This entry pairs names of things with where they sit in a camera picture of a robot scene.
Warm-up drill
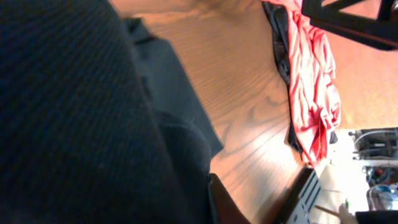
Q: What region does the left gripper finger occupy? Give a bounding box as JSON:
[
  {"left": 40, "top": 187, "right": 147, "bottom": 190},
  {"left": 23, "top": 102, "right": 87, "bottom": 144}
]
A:
[{"left": 208, "top": 173, "right": 250, "bottom": 224}]

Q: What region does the black polo shirt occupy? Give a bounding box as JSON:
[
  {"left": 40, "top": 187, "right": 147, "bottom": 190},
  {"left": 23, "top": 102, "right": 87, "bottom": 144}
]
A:
[{"left": 1, "top": 0, "right": 223, "bottom": 223}]

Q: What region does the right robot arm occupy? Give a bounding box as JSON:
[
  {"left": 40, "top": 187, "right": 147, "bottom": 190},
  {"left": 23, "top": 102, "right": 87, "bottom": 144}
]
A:
[{"left": 302, "top": 0, "right": 397, "bottom": 51}]

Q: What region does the red shirt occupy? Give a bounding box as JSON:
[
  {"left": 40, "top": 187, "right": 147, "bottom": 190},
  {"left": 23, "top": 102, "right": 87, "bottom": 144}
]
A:
[{"left": 267, "top": 0, "right": 341, "bottom": 166}]

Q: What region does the dark patterned garment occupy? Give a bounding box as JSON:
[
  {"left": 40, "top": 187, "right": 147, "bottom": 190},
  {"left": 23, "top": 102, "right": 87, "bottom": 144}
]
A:
[{"left": 262, "top": 1, "right": 303, "bottom": 154}]

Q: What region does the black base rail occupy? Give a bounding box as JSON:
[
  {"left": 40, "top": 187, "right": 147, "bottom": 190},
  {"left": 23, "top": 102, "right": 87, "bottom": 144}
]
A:
[{"left": 273, "top": 167, "right": 322, "bottom": 224}]

